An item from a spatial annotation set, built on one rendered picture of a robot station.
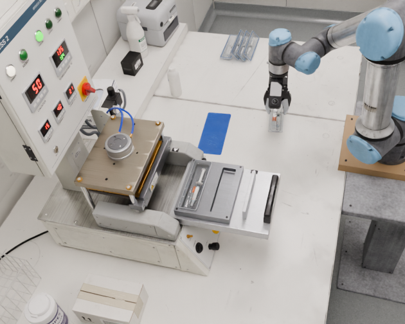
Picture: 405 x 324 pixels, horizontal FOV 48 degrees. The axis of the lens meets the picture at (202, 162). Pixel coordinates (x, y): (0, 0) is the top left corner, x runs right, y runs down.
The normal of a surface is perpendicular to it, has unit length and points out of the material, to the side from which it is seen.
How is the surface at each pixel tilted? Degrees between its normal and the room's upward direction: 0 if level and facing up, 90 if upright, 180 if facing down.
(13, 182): 90
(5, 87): 90
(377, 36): 85
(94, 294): 1
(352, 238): 0
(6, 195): 90
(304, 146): 0
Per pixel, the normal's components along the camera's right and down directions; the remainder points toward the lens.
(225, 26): -0.10, -0.65
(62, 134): 0.96, 0.14
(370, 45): -0.78, 0.47
